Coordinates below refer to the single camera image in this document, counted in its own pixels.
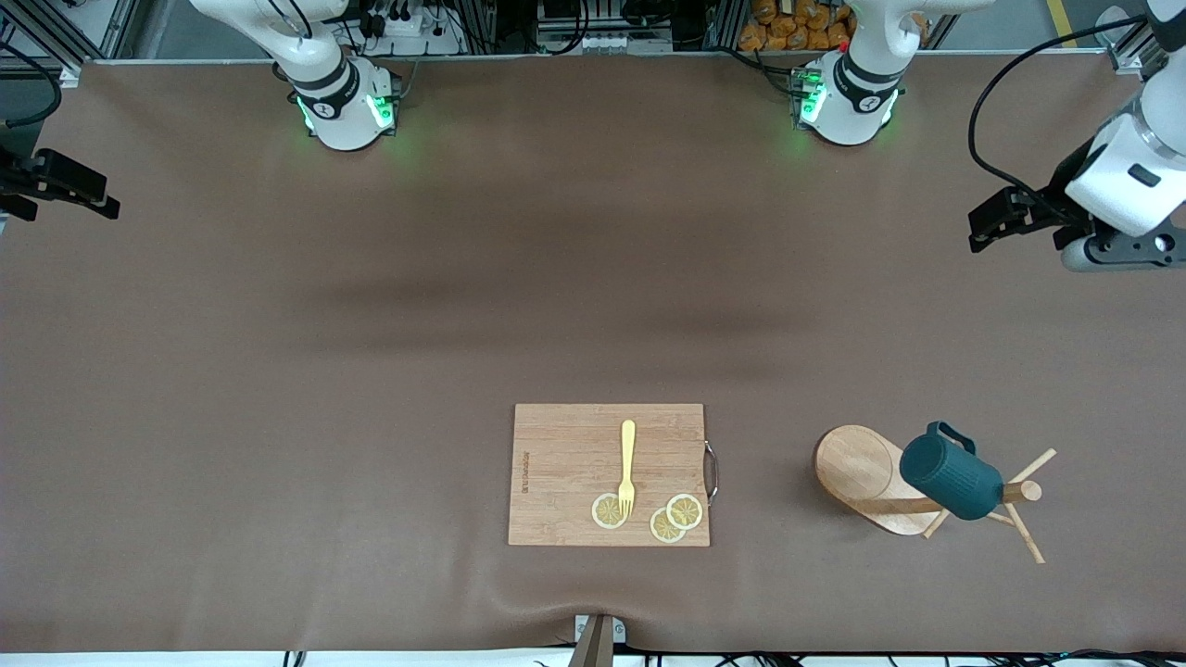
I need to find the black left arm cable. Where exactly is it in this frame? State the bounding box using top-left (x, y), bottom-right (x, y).
top-left (968, 14), bottom-right (1150, 200)

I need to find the pile of orange items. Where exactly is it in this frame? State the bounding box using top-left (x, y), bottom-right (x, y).
top-left (738, 0), bottom-right (858, 52)

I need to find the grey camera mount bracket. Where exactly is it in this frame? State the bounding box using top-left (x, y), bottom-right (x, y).
top-left (567, 613), bottom-right (628, 667)

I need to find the brown table cover sheet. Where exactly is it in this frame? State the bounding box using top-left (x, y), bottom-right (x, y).
top-left (0, 51), bottom-right (1186, 654)

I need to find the dark green ribbed cup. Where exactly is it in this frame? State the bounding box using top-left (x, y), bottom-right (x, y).
top-left (899, 422), bottom-right (1005, 522)

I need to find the white power strip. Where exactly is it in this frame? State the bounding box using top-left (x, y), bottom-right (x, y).
top-left (357, 7), bottom-right (427, 38)

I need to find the wooden cup rack tree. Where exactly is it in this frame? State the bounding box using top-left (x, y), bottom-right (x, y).
top-left (813, 424), bottom-right (1057, 563)

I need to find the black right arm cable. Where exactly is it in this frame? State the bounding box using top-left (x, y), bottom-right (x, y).
top-left (0, 42), bottom-right (63, 129)

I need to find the bamboo cutting board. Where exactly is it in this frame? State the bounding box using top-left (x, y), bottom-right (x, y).
top-left (508, 403), bottom-right (712, 547)

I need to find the aluminium frame post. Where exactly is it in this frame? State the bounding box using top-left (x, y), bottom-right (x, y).
top-left (0, 0), bottom-right (140, 89)
top-left (1109, 0), bottom-right (1159, 75)

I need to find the yellow plastic fork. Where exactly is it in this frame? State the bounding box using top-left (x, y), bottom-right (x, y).
top-left (617, 420), bottom-right (638, 520)

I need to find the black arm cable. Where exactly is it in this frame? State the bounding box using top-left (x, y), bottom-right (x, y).
top-left (968, 14), bottom-right (1150, 200)
top-left (0, 42), bottom-right (63, 129)

